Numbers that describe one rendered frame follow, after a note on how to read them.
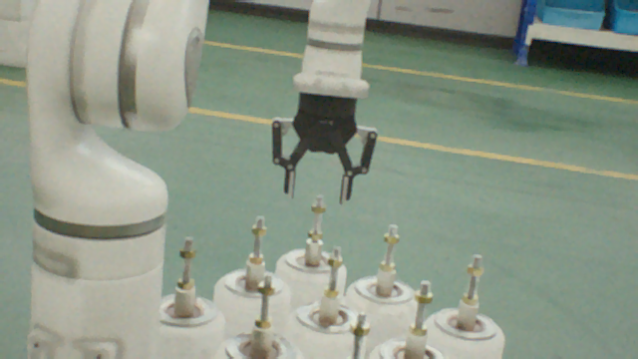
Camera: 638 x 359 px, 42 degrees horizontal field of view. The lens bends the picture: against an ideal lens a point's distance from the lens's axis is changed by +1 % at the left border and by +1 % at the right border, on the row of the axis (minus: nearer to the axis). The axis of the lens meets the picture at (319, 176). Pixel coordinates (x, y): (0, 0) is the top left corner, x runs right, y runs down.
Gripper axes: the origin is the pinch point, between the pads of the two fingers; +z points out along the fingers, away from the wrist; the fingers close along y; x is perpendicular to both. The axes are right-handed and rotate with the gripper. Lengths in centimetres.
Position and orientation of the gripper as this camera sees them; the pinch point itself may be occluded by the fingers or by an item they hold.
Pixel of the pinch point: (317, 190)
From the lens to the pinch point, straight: 110.1
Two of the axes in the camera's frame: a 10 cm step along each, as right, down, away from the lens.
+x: -0.1, 2.8, -9.6
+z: -1.1, 9.5, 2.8
